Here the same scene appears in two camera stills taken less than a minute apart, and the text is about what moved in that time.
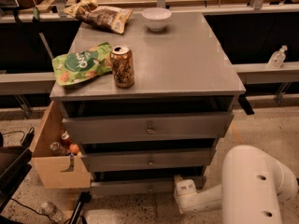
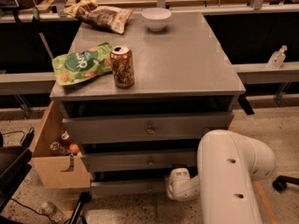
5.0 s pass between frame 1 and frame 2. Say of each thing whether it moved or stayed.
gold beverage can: stayed
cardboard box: stayed
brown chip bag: stayed
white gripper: moved
